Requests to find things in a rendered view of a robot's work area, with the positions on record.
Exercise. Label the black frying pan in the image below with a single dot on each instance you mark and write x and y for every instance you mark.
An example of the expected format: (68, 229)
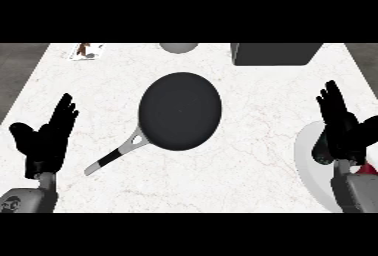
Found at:
(178, 111)

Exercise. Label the red object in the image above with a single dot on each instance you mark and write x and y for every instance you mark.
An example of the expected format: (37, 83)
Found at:
(367, 169)

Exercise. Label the white plate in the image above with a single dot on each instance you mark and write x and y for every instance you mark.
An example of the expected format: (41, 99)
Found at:
(314, 170)

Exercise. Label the white card with brown print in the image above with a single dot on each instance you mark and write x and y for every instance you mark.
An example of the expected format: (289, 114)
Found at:
(85, 51)

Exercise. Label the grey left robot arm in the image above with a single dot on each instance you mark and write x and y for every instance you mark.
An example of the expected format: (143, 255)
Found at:
(29, 195)

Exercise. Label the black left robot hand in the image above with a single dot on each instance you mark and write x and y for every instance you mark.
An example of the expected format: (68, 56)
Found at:
(51, 138)

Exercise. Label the dark grey box appliance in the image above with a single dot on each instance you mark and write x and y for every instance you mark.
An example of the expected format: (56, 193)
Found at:
(274, 53)

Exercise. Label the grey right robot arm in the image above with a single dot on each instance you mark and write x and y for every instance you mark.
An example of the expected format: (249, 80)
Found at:
(354, 188)

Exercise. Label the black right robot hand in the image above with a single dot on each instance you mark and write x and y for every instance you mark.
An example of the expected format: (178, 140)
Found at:
(339, 130)

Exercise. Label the dark purple eggplant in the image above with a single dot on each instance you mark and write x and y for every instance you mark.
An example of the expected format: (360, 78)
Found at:
(320, 151)

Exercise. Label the grey round bowl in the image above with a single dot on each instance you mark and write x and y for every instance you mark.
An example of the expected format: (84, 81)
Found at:
(177, 47)

